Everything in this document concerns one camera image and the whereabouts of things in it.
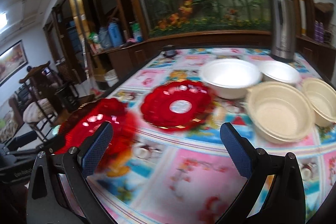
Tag large red glass plate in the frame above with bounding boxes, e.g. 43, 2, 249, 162
54, 98, 137, 171

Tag small red glass plate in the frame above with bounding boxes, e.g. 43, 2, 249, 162
140, 79, 215, 132

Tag wooden armchair with cushion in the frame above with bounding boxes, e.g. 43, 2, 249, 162
19, 62, 79, 141

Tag large white foam bowl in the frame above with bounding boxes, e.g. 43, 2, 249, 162
199, 58, 262, 99

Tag small black table object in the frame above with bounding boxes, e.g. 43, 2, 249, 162
163, 45, 177, 58

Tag small white foam bowl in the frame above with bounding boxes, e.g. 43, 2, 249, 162
258, 61, 301, 86

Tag cream plastic bowl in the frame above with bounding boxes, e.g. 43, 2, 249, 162
302, 78, 336, 127
245, 81, 315, 144

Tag white plastic bucket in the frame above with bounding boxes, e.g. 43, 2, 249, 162
104, 69, 118, 87

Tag wooden sideboard cabinet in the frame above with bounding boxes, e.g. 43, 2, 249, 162
92, 40, 164, 80

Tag framed wall painting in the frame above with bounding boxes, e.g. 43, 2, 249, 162
0, 40, 28, 85

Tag stainless steel thermos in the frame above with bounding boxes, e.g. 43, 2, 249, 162
270, 0, 296, 63

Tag blue thermos jug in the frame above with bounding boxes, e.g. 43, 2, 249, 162
108, 22, 123, 47

